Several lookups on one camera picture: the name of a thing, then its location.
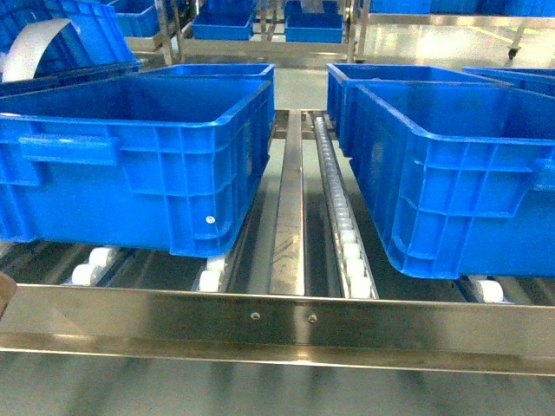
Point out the beige plastic dustpan tray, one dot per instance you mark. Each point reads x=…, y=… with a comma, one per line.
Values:
x=8, y=288

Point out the steel shelf rack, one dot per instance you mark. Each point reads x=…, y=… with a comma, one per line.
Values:
x=117, y=301

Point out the white roller track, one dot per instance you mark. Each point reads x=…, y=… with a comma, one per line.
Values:
x=355, y=275

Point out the blue crate front left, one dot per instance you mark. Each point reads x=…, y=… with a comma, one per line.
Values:
x=145, y=162

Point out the blue crate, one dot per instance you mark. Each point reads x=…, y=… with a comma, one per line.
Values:
x=343, y=77
x=458, y=179
x=145, y=162
x=251, y=71

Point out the blue crate rear left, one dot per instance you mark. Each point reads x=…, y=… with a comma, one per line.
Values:
x=251, y=71

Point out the blue crate rear right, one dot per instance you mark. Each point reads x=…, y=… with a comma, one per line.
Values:
x=343, y=77

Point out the blue crate front right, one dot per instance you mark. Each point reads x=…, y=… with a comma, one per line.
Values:
x=458, y=179

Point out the blue crate far background right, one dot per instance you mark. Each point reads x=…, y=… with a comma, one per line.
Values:
x=304, y=26

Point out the blue crate background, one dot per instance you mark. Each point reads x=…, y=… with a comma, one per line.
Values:
x=224, y=20
x=304, y=26

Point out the blue crate far background left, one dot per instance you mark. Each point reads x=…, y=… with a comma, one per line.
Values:
x=224, y=20

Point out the white curved sheet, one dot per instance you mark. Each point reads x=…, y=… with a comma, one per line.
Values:
x=27, y=50

